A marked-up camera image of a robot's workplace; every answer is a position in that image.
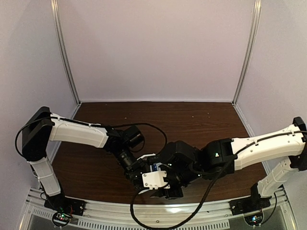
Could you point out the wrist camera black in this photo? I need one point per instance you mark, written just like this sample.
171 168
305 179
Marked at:
149 158
155 180

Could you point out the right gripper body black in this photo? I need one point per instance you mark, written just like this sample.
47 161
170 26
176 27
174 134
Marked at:
173 191

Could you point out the blue AAA battery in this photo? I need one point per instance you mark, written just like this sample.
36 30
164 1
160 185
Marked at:
155 167

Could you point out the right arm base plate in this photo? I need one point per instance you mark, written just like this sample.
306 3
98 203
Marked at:
248 204

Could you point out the left aluminium corner post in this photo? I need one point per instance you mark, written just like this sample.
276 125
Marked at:
63 51

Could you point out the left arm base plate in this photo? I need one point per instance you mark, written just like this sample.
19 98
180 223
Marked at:
65 205

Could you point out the left controller board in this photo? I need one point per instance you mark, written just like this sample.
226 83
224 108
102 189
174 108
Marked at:
61 219

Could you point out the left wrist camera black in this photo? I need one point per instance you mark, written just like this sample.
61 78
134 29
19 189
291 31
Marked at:
149 158

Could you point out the controller board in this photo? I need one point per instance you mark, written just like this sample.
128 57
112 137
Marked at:
61 219
254 219

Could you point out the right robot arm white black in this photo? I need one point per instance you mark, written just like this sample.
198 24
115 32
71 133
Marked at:
182 163

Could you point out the aluminium front rail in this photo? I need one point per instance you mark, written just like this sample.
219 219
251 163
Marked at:
214 215

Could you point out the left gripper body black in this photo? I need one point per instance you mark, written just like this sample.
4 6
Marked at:
135 173

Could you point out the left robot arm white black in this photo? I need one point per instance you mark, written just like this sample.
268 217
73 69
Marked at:
45 126

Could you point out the right aluminium corner post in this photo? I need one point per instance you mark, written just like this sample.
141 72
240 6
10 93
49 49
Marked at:
256 14

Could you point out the aluminium corner post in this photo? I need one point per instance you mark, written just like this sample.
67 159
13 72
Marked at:
63 51
256 14

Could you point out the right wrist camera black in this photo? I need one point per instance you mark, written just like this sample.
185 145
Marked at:
155 180

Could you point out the right controller board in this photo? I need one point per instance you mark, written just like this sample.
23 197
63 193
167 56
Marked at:
254 219

